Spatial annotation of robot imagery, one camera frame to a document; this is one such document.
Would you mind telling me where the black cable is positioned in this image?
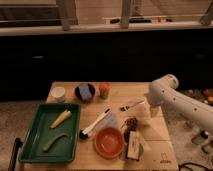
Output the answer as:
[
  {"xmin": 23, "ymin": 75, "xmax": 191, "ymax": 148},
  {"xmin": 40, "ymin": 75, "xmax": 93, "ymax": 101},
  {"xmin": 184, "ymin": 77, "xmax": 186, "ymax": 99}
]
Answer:
[{"xmin": 178, "ymin": 161, "xmax": 213, "ymax": 171}]

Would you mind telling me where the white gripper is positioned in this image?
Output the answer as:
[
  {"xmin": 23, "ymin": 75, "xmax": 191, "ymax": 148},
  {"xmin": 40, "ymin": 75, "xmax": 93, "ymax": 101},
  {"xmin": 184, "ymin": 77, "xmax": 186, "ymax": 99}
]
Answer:
[{"xmin": 136, "ymin": 102, "xmax": 157, "ymax": 125}]

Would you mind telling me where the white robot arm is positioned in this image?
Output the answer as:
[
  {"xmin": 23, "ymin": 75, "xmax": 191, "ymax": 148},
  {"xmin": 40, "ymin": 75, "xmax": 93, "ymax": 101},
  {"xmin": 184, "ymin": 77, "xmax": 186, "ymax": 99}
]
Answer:
[{"xmin": 137, "ymin": 74, "xmax": 213, "ymax": 135}]

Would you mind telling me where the green plastic tray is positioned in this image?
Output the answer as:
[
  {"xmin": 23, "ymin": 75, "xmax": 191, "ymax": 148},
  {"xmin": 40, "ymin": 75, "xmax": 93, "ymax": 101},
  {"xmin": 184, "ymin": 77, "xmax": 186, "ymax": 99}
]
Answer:
[{"xmin": 19, "ymin": 103, "xmax": 81, "ymax": 163}]

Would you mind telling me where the spice jar rack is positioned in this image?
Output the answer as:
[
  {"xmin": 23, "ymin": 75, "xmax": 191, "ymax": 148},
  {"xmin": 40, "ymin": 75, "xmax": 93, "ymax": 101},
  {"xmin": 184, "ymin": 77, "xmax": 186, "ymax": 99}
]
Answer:
[{"xmin": 191, "ymin": 130, "xmax": 213, "ymax": 154}]

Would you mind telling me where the red bowl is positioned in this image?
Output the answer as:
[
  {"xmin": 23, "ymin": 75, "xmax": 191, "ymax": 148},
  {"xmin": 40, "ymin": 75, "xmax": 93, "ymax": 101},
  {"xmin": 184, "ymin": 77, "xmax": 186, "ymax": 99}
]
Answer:
[{"xmin": 93, "ymin": 126, "xmax": 124, "ymax": 159}]

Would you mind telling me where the green vegetable toy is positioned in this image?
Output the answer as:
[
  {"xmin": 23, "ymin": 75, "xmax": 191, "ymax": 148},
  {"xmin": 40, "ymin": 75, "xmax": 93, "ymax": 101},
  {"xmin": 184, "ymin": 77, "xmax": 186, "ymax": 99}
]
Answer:
[{"xmin": 42, "ymin": 133, "xmax": 69, "ymax": 152}]

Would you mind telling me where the white box with brush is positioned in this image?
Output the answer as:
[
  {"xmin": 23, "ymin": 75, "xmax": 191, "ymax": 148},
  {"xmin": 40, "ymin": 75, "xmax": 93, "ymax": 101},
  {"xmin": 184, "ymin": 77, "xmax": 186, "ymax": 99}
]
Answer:
[{"xmin": 126, "ymin": 131, "xmax": 140, "ymax": 160}]

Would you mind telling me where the yellow corn toy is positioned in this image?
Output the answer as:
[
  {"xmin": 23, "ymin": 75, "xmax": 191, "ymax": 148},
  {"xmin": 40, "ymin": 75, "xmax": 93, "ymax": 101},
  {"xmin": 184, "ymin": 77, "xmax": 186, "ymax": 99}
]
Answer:
[{"xmin": 50, "ymin": 110, "xmax": 71, "ymax": 129}]

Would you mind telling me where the blue sponge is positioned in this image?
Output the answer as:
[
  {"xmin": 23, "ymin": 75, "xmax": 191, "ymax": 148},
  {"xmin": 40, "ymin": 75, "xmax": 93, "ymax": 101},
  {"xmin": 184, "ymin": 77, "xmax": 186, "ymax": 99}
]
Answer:
[{"xmin": 79, "ymin": 84, "xmax": 92, "ymax": 100}]

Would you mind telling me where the clear plastic bag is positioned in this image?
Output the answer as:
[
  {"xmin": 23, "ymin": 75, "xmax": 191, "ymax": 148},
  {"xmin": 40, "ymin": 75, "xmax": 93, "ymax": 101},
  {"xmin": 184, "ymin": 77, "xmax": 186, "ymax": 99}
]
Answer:
[{"xmin": 97, "ymin": 112, "xmax": 118, "ymax": 130}]

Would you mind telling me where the dark brown dried cluster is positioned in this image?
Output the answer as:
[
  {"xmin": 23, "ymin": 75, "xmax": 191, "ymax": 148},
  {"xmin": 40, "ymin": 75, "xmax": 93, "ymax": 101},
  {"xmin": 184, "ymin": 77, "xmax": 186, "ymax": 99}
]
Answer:
[{"xmin": 122, "ymin": 117, "xmax": 138, "ymax": 131}]

